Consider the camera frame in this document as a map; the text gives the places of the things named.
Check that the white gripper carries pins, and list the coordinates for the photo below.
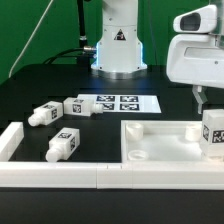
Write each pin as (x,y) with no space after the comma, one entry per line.
(196,60)

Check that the white square tabletop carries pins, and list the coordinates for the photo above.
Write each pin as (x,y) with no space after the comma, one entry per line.
(166,141)

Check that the white marker tag sheet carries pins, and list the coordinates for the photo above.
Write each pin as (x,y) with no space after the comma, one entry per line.
(125,103)

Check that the black pole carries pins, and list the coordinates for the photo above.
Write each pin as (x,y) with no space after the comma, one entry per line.
(82,59)

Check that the white U-shaped obstacle fence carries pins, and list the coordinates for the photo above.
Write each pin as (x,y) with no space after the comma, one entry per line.
(127,175)

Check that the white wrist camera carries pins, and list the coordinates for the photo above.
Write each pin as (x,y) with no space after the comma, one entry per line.
(202,20)

